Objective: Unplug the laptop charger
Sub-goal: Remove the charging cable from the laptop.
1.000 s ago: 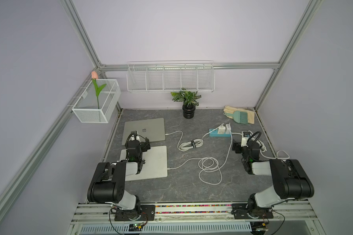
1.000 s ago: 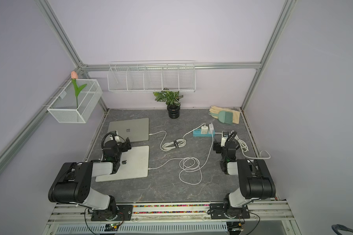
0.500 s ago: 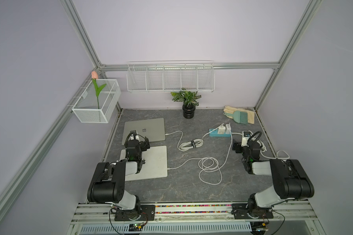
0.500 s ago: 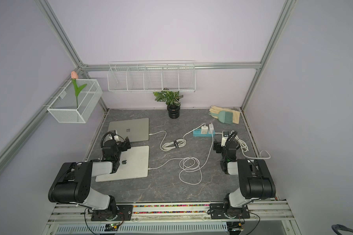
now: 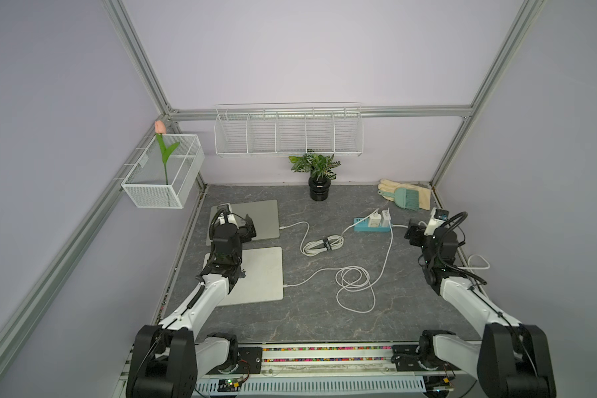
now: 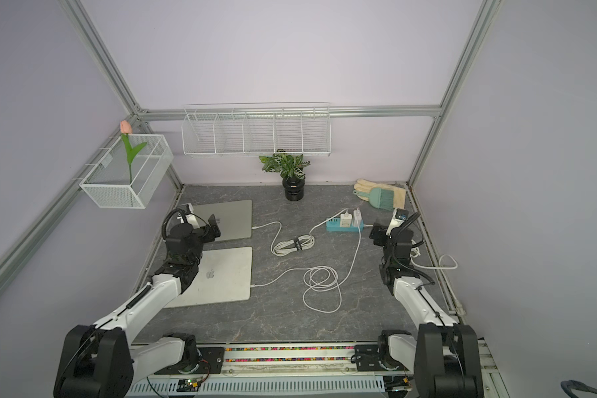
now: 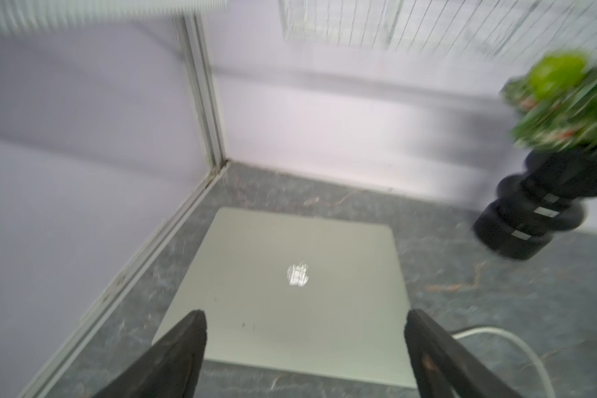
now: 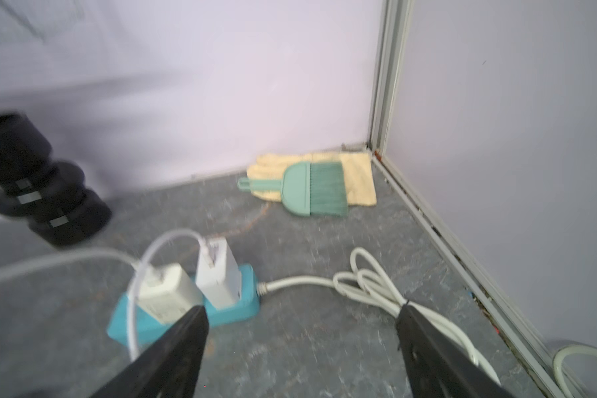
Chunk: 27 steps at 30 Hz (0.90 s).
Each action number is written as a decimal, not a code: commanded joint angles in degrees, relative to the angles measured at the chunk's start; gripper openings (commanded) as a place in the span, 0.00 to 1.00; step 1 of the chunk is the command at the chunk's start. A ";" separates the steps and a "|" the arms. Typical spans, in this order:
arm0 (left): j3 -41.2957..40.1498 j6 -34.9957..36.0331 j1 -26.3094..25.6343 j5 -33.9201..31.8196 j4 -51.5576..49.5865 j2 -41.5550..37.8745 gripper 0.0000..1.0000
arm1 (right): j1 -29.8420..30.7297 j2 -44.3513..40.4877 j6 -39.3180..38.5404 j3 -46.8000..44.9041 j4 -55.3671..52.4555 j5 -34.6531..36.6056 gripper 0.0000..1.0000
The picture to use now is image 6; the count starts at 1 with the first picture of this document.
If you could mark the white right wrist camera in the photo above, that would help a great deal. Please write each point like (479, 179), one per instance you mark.
(399, 216)

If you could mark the white charger cable coil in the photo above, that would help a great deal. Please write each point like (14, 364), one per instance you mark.
(319, 279)

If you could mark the white mesh wall basket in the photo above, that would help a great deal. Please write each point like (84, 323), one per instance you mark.
(107, 183)

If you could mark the white square laptop charger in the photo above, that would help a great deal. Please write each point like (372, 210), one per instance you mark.
(346, 220)

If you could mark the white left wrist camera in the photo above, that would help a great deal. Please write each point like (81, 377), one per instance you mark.
(188, 212)

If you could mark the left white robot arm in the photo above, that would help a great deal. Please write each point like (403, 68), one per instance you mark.
(98, 360)

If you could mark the pink artificial tulip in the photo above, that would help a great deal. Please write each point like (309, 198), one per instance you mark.
(131, 150)

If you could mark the silver laptop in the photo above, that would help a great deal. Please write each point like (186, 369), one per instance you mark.
(234, 219)
(224, 276)

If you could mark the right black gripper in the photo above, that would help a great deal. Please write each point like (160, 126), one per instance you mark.
(379, 234)

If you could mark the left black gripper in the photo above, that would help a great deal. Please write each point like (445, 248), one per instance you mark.
(210, 235)

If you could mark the aluminium mounting rail base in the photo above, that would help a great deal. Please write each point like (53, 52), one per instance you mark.
(282, 369)

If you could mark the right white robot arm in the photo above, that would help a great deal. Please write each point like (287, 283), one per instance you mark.
(443, 354)

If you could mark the green hand brush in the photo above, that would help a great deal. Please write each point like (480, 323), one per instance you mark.
(378, 198)

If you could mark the white wire wall shelf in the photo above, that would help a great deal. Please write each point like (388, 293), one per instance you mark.
(254, 129)

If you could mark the beige work glove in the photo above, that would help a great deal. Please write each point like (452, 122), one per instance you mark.
(399, 192)

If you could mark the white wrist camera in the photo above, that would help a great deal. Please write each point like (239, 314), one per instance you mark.
(399, 216)
(188, 212)

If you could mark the teal power strip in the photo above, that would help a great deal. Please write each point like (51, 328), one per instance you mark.
(334, 225)

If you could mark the potted green plant black vase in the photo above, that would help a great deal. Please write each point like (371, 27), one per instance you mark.
(291, 169)

